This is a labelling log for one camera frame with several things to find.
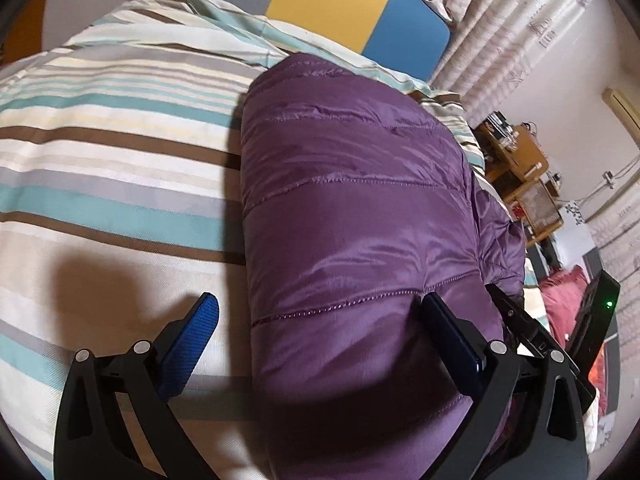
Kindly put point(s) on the wooden desk shelf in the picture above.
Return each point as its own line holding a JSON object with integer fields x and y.
{"x": 525, "y": 160}

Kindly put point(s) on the orange wooden wardrobe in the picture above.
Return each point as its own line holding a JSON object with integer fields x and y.
{"x": 25, "y": 25}

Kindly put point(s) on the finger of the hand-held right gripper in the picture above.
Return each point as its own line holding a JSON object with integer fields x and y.
{"x": 515, "y": 322}

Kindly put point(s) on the purple quilted down jacket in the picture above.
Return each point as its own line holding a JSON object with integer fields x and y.
{"x": 360, "y": 200}

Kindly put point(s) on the grey yellow blue headboard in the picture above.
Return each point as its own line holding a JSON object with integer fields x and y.
{"x": 330, "y": 5}

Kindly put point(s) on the white patterned curtain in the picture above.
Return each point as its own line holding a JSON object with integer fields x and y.
{"x": 510, "y": 25}

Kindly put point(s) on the wall air conditioner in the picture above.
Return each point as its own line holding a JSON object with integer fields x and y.
{"x": 625, "y": 107}

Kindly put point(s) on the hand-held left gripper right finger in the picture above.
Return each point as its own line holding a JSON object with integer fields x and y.
{"x": 452, "y": 340}

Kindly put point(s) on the red pillow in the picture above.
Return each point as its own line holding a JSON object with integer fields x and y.
{"x": 562, "y": 295}

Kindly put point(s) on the striped duvet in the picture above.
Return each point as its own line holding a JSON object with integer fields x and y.
{"x": 115, "y": 160}

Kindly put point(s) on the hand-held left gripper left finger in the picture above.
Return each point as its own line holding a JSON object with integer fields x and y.
{"x": 192, "y": 340}

